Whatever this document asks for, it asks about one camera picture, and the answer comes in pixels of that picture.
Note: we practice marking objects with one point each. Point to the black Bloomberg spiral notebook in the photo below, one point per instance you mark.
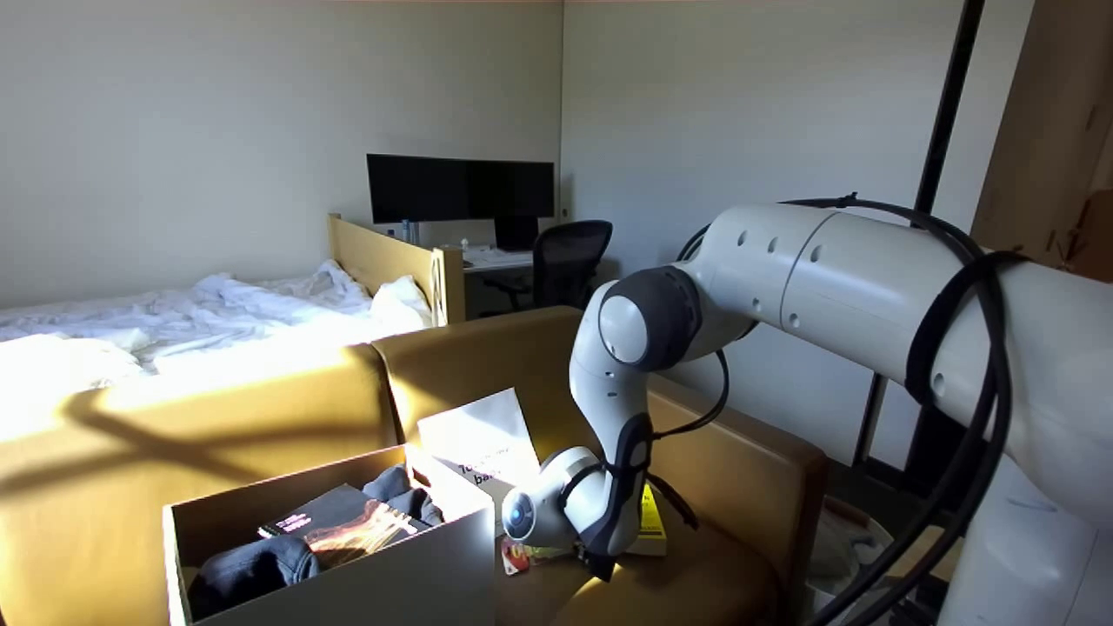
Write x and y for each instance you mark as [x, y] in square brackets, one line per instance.
[343, 519]

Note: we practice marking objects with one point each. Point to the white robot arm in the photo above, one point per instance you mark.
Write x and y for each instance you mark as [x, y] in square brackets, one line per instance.
[1010, 349]

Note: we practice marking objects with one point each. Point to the dark clothes in box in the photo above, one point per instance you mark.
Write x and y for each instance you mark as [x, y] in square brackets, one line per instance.
[284, 562]

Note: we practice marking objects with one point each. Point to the white cardboard box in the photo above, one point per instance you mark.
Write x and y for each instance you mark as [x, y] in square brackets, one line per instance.
[467, 458]

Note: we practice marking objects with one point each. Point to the black office chair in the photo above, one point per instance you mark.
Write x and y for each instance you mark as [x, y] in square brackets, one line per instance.
[566, 261]

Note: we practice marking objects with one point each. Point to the wooden desk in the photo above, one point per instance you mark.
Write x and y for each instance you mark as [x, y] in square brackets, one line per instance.
[494, 281]

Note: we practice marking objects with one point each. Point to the black monitor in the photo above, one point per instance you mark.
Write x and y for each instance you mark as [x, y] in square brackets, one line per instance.
[434, 188]

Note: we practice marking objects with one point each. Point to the green white packet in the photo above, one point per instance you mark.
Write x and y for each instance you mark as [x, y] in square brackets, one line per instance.
[514, 557]

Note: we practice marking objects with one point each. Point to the bed with white bedding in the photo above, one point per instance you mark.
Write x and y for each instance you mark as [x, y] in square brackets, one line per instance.
[370, 286]

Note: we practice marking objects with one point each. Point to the tan leather sofa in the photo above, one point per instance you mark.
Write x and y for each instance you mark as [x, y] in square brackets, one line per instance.
[85, 482]

